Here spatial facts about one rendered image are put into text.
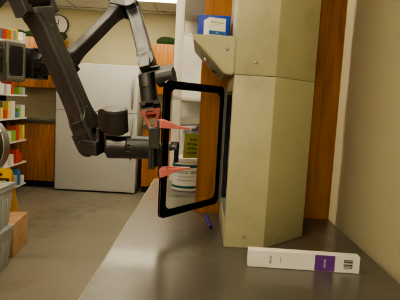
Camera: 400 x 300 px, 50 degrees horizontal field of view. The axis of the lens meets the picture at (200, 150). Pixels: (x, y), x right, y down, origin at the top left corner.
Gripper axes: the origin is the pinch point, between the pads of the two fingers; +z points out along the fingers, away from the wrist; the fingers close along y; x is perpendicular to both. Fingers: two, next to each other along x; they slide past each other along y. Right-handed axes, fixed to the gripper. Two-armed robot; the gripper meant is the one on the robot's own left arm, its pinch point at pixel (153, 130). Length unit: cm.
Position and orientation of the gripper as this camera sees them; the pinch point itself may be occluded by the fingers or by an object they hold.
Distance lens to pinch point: 146.2
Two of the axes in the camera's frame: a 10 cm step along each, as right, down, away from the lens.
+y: -0.3, 1.4, 9.9
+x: -9.9, 1.4, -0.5
